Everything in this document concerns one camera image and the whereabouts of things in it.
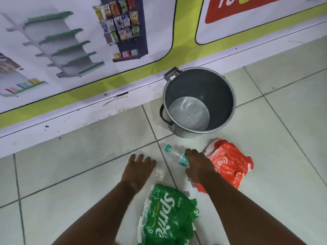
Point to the person's right hand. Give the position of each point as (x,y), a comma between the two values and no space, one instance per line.
(200,167)

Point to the person's left hand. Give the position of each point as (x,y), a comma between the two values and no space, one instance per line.
(136,173)

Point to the person's left fingers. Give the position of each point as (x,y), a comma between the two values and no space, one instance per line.
(141,162)

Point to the person's right thumb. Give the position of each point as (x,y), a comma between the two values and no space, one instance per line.
(190,174)

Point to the clear plastic bottle teal cap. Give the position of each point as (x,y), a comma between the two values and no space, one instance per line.
(175,153)

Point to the person's left forearm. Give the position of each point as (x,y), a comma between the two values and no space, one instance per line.
(102,216)

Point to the person's right forearm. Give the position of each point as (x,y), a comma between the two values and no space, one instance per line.
(245,216)

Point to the crumpled clear plastic piece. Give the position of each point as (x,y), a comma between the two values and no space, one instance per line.
(159,172)

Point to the red plastic wrapper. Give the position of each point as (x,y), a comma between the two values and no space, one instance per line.
(230,163)

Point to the green plastic wrapper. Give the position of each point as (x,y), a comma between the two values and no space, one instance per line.
(166,216)

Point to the grey plastic bucket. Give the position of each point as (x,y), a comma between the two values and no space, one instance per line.
(201,99)

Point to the printed wall banner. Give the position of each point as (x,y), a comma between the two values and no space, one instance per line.
(76,81)

